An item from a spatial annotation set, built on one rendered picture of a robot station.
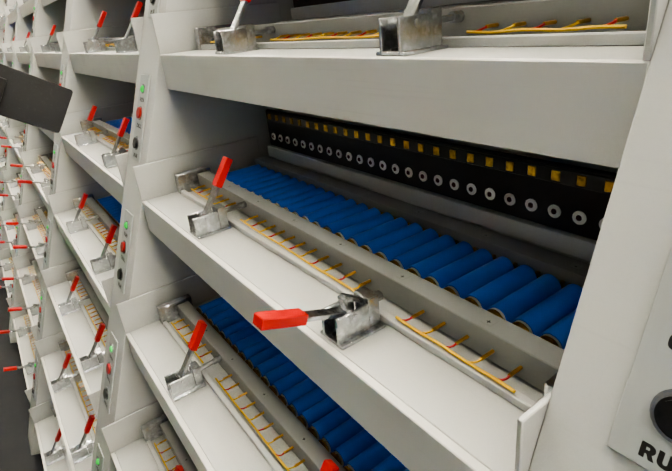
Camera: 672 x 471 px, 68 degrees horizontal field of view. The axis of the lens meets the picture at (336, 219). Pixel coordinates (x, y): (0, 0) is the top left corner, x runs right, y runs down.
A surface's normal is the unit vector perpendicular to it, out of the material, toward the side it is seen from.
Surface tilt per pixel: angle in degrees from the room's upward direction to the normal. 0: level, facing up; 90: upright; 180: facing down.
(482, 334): 111
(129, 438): 90
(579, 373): 90
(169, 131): 90
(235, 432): 21
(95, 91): 90
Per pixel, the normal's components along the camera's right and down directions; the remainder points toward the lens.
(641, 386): -0.79, -0.04
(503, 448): -0.10, -0.92
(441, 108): -0.80, 0.30
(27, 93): 0.59, 0.26
